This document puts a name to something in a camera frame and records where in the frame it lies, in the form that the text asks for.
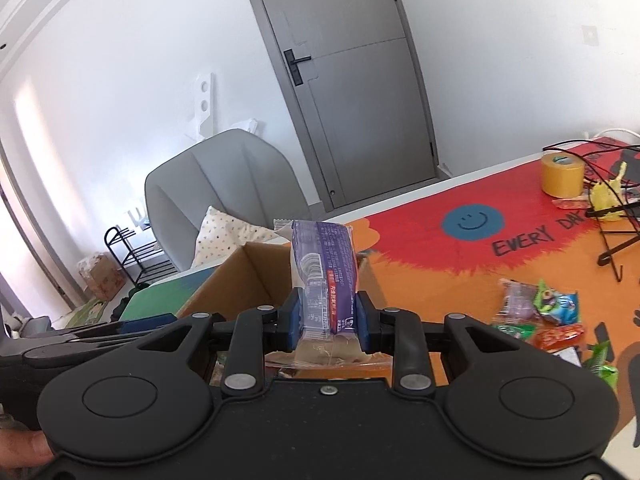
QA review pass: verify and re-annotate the yellow toy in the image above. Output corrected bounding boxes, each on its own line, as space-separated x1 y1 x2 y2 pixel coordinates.
589 162 629 222

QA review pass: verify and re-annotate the small cardboard box on floor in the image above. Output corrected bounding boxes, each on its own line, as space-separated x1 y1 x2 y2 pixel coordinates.
80 254 126 302

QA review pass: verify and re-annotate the brown cardboard box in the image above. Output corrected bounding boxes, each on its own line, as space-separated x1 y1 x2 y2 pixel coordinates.
177 241 387 361

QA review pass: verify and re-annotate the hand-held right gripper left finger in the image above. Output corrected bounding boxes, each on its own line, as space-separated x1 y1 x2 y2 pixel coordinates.
134 287 305 397

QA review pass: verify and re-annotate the yellow tape roll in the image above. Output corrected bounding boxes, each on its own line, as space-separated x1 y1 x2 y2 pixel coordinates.
540 152 586 199

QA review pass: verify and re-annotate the person's left hand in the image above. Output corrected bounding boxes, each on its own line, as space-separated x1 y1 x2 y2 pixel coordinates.
0 429 55 472

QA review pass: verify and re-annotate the grey door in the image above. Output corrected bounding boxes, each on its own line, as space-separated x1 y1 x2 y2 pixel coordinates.
235 0 442 214

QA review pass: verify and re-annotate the grey armchair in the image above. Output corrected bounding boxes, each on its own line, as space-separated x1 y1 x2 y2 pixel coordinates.
144 128 309 274

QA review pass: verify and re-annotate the black wire stand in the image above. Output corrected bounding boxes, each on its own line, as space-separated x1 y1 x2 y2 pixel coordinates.
542 141 640 282

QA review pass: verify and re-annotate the black shoe rack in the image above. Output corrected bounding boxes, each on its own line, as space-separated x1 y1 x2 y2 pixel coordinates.
104 226 177 287

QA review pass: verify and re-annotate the black door handle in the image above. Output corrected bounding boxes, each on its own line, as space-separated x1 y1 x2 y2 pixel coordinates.
283 49 312 86

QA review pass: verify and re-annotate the white dotted pillow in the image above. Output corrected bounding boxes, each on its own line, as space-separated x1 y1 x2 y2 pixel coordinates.
192 206 287 269

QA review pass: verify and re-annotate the pile of snack packets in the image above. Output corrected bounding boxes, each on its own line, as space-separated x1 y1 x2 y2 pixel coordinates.
492 277 622 387

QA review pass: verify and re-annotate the purple snack packet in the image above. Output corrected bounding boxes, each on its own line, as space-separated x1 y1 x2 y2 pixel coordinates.
265 218 392 370

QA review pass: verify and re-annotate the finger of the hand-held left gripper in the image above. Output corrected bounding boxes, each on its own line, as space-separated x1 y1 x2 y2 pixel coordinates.
22 312 177 367

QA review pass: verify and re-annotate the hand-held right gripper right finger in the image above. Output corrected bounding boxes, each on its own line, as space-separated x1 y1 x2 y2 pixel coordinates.
356 290 540 397

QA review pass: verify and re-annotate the colourful cat printed table mat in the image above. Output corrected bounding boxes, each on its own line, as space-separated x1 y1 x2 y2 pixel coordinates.
119 135 640 453

